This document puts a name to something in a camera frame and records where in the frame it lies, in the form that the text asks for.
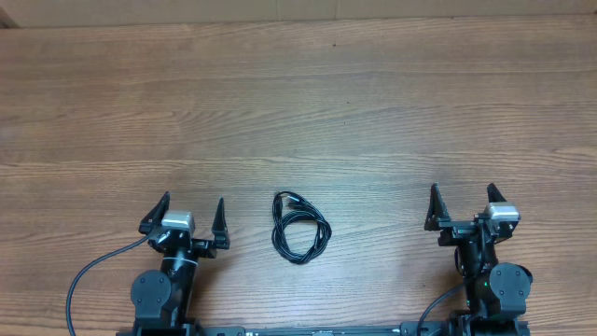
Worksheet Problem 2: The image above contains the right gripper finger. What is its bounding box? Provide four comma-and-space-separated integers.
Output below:
486, 183, 507, 203
424, 183, 451, 231

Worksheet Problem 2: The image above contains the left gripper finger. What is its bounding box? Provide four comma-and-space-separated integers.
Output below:
212, 197, 230, 249
138, 191, 171, 234

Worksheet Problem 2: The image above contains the black usb cable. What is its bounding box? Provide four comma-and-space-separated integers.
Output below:
271, 190, 333, 266

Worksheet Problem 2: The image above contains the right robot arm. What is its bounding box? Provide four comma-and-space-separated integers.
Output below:
416, 183, 534, 335

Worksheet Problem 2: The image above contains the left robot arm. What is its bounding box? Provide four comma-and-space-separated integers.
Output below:
131, 192, 230, 335

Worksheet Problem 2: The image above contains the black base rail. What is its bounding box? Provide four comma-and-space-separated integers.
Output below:
116, 320, 531, 336

